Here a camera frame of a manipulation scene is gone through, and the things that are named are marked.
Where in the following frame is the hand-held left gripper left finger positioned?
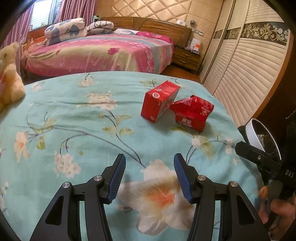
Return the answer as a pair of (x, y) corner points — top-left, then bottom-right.
(30, 153), (126, 241)

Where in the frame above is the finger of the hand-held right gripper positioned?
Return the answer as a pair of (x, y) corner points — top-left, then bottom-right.
(235, 141), (285, 183)

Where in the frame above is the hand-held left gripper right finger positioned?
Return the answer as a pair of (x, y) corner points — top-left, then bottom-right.
(173, 153), (270, 241)

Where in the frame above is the white round trash bin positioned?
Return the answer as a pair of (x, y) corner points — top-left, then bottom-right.
(239, 118), (282, 163)

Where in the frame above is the crushed red carton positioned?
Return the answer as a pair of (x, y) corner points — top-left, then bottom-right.
(170, 95), (214, 133)

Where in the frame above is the red rectangular carton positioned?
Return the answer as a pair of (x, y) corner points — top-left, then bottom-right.
(141, 80), (181, 123)

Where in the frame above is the person's right hand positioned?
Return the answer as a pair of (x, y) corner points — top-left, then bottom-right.
(258, 185), (296, 240)

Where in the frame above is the black bin liner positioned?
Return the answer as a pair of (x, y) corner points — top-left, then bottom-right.
(239, 120), (282, 161)

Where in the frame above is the teal floral blanket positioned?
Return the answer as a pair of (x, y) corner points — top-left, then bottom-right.
(0, 71), (266, 241)

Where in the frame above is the louvered wooden wardrobe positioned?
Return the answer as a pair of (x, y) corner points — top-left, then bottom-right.
(199, 0), (292, 130)

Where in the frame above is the wooden nightstand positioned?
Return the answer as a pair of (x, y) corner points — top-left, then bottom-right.
(172, 45), (200, 72)

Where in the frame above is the white orange box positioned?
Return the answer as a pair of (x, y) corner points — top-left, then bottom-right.
(190, 38), (202, 52)

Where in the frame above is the bed with pink floral sheet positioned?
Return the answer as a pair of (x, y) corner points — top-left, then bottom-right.
(24, 35), (175, 77)

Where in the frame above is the pink pillow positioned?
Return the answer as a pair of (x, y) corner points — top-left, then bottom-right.
(135, 31), (174, 43)

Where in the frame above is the beige plush toy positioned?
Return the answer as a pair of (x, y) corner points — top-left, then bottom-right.
(0, 42), (26, 112)

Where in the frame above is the white printed pillow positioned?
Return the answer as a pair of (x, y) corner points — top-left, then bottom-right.
(113, 28), (139, 36)

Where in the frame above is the wooden headboard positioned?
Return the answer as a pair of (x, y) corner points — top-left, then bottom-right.
(29, 16), (192, 47)

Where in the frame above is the large folded patterned quilt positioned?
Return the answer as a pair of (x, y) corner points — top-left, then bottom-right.
(43, 18), (88, 46)

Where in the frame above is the pink curtain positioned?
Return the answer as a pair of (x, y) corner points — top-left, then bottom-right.
(13, 7), (34, 75)
(58, 0), (97, 24)

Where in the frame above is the window blind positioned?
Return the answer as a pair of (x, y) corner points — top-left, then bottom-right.
(31, 0), (62, 30)

